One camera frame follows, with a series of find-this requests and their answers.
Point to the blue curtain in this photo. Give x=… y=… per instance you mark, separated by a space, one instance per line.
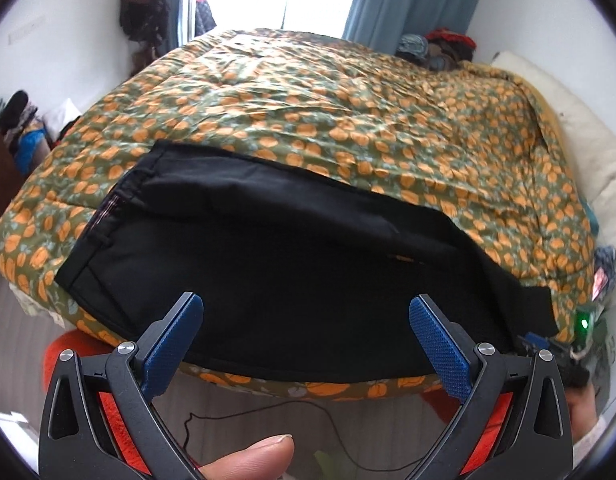
x=413 y=0

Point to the brown wooden cabinet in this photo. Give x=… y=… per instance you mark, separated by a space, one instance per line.
x=0 y=185

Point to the red and blue hanging garment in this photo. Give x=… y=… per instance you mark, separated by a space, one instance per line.
x=205 y=12

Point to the person's left hand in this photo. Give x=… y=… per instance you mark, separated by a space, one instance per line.
x=253 y=457

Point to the person's red fleece clothing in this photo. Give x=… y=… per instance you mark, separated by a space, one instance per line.
x=115 y=420

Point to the white wall plate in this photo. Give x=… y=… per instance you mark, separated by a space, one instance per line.
x=27 y=28

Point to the heap of clothes on cabinet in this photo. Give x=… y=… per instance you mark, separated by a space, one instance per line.
x=17 y=120

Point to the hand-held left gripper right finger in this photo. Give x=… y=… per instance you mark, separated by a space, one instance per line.
x=438 y=345

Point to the black pants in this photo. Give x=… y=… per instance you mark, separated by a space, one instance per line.
x=288 y=285

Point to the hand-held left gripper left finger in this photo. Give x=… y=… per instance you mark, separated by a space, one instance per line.
x=170 y=345

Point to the white pillow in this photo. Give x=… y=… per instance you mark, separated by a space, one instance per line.
x=588 y=140

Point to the orange floral printed blanket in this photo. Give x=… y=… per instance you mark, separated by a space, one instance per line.
x=338 y=125

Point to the pile of colourful clothes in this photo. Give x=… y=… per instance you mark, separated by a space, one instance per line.
x=438 y=47

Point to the dark hanging clothes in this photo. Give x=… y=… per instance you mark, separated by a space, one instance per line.
x=142 y=10

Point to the person's right hand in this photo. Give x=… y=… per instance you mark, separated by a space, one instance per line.
x=585 y=407

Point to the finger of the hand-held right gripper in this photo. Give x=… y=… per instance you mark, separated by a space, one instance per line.
x=535 y=342

